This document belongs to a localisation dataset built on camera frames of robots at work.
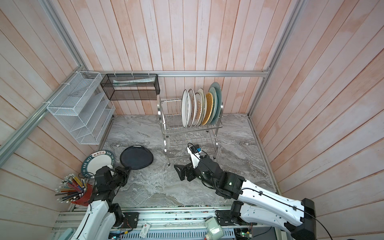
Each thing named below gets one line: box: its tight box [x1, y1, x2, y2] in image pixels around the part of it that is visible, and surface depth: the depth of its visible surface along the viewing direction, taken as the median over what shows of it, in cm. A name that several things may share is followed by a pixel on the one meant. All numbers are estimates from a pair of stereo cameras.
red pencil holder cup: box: [55, 174, 94, 206], surface depth 71 cm
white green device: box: [204, 216, 225, 240], surface depth 68 cm
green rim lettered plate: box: [81, 150, 115, 179], surface depth 95 cm
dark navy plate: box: [120, 145, 154, 170], surface depth 93 cm
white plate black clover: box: [181, 89, 189, 128], surface depth 84 cm
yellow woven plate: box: [202, 92, 214, 126], surface depth 71 cm
